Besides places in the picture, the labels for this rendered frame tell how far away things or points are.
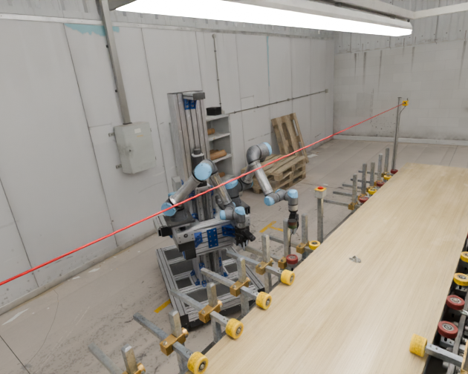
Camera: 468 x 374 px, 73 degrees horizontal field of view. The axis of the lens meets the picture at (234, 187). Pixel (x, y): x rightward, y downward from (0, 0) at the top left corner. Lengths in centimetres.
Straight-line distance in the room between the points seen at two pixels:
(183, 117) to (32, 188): 198
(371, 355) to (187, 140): 194
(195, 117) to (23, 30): 204
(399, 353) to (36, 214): 352
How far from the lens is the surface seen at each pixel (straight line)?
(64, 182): 406
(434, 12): 303
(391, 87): 968
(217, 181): 242
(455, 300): 211
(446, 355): 171
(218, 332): 192
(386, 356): 171
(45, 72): 399
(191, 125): 265
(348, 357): 167
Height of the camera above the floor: 213
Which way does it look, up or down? 20 degrees down
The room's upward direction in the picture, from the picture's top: 5 degrees counter-clockwise
